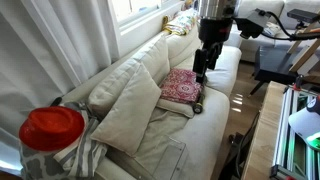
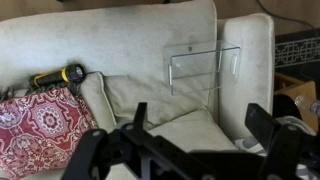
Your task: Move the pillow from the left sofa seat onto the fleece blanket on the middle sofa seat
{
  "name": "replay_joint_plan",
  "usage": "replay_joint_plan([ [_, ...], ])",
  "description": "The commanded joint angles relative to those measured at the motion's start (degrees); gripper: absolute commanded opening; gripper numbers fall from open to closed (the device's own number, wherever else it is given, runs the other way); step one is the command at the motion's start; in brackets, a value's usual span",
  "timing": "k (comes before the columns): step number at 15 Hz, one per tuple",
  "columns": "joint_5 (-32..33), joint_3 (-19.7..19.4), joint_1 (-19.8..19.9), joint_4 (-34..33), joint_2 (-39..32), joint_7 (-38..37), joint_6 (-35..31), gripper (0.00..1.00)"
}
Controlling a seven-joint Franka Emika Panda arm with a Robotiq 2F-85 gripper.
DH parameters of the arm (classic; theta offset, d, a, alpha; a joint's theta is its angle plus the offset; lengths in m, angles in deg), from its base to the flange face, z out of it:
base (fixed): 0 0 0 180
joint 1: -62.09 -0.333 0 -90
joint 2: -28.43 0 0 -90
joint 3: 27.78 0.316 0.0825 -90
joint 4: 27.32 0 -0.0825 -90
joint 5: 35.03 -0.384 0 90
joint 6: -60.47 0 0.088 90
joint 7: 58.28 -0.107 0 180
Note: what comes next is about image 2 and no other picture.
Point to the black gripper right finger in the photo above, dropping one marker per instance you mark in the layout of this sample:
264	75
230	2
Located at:
283	146

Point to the white grey fabric bundle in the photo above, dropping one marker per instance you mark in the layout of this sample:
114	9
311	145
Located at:
250	145

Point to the light wooden box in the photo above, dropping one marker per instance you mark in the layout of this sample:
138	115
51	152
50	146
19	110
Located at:
300	90

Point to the beige fabric sofa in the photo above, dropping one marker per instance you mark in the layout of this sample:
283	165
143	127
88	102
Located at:
116	40

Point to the beige throw pillow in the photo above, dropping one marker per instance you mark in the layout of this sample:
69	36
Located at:
146	96

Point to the black and yellow flashlight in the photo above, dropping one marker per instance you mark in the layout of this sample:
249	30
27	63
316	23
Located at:
55	76

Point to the dark patterned rug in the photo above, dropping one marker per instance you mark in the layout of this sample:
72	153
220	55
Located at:
296	50

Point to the clear plastic container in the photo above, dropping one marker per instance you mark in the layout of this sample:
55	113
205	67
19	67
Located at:
196	66

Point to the red patterned fringed blanket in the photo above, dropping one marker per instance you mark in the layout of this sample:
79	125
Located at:
43	130

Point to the clear glass bottle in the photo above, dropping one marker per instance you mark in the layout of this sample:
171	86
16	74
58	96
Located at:
308	105

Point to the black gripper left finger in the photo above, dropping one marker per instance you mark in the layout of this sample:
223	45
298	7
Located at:
100	150

